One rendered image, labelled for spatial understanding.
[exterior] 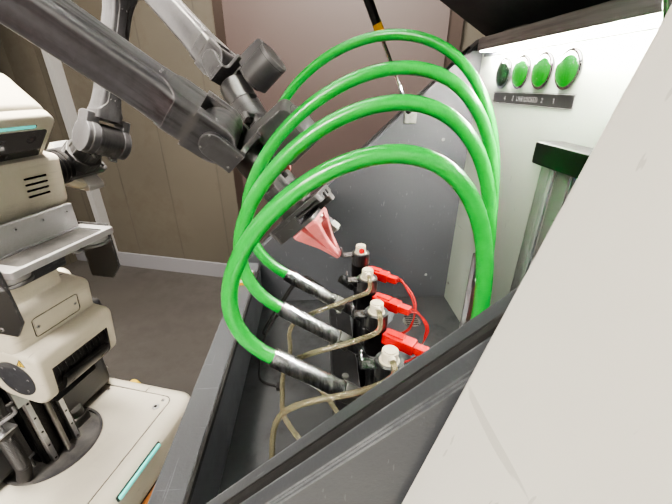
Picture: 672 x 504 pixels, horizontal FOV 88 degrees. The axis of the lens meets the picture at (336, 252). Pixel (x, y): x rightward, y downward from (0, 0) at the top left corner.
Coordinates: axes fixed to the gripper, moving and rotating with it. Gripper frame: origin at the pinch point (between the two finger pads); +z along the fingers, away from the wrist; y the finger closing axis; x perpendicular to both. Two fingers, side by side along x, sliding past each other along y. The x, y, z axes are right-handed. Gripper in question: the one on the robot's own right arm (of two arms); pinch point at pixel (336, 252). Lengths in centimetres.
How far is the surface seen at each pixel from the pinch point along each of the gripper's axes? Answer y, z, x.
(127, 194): -176, -91, 173
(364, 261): 2.8, 3.9, -0.3
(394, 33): 25.1, -18.4, 6.8
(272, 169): 8.9, -14.1, -18.2
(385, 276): 4.4, 7.2, -1.9
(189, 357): -147, 19, 83
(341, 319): -8.8, 11.1, 1.8
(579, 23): 41.6, -4.1, 4.3
